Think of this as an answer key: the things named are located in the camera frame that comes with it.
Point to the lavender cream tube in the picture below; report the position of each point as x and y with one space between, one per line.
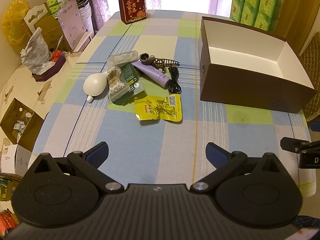
150 73

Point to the pale pink printed carton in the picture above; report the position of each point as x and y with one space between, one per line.
70 22

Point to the clear plastic bag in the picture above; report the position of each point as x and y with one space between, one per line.
35 52

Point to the leopard pattern hair claw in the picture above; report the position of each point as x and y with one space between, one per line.
165 63

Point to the clear box of cotton swabs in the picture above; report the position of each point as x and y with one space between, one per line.
116 82

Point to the orange ornament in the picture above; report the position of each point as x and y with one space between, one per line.
56 55

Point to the checked cloth covered desktop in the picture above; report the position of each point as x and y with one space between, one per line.
120 130

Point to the dark cloth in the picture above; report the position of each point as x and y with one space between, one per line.
307 223

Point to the dark green packet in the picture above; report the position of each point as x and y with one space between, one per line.
130 76

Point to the clear plastic case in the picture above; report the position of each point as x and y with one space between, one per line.
123 58

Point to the metal spoon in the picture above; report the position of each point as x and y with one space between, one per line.
59 42

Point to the white flat box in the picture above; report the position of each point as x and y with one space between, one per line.
82 41

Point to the open cardboard box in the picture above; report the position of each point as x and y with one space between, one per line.
30 130

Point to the yellow snack packet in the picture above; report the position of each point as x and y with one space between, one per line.
158 107

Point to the pink lace curtain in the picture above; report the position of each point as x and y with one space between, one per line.
105 2

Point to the red snack packet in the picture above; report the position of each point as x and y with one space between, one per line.
7 221

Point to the brown storage box white inside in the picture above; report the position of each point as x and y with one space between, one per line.
245 87

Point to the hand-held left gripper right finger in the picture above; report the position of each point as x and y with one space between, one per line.
216 153

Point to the white plastic rice scoop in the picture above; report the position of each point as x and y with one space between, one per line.
96 83

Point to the yellow plastic bag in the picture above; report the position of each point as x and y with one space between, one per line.
13 22

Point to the stack of white buckets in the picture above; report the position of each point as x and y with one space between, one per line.
86 15

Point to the beige printed tablecloth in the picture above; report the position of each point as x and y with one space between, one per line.
25 92

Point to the white carton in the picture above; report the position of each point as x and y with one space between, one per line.
20 160

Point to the dark red printed gift box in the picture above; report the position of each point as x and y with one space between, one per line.
132 7

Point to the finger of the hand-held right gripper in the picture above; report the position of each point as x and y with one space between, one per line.
288 144

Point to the quilted olive chair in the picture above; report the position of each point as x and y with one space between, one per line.
311 62

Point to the green tissue box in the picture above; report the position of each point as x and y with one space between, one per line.
53 5

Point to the dark velvet hair scrunchie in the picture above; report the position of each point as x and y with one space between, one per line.
146 58

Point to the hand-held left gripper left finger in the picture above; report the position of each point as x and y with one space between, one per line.
97 153

